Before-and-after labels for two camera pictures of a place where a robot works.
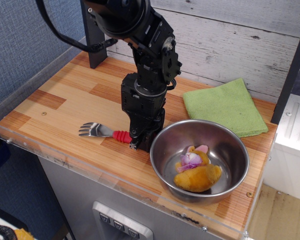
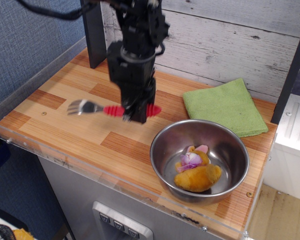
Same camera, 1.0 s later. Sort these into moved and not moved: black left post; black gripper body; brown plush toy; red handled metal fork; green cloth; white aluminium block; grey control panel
Moved: black gripper body; red handled metal fork
Not moved: white aluminium block; black left post; brown plush toy; green cloth; grey control panel
